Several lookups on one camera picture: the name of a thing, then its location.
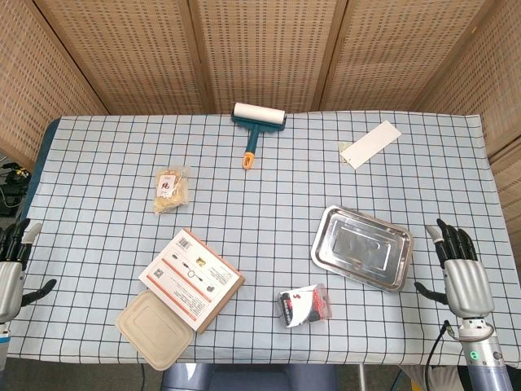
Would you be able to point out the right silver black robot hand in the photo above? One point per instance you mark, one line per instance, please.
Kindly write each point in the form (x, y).
(468, 285)

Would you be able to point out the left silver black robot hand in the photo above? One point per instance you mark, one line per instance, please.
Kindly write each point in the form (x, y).
(10, 285)

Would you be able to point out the snack bag clear beige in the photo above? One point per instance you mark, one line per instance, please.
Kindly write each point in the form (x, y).
(171, 189)

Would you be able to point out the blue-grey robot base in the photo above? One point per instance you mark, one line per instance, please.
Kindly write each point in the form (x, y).
(244, 379)

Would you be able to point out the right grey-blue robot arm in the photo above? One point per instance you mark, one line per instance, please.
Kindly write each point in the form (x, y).
(484, 358)

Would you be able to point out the stainless steel rectangular tray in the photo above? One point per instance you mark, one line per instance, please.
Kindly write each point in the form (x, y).
(362, 248)

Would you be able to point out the white table leg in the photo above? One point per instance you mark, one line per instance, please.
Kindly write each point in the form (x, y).
(361, 379)

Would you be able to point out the beige pulp lunch box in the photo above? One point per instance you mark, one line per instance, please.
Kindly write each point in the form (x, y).
(154, 330)

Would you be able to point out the white paper card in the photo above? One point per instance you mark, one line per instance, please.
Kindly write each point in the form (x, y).
(370, 144)

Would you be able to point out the brown cardboard box white label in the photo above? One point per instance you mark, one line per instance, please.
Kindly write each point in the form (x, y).
(191, 277)

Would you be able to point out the blue white checked tablecloth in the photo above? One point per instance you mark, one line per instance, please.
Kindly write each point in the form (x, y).
(260, 203)

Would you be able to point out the teal lint roller orange tip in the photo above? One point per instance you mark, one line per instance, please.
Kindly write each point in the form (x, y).
(258, 116)

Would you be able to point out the woven wooden folding screen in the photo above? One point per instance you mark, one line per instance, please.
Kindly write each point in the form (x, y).
(260, 49)

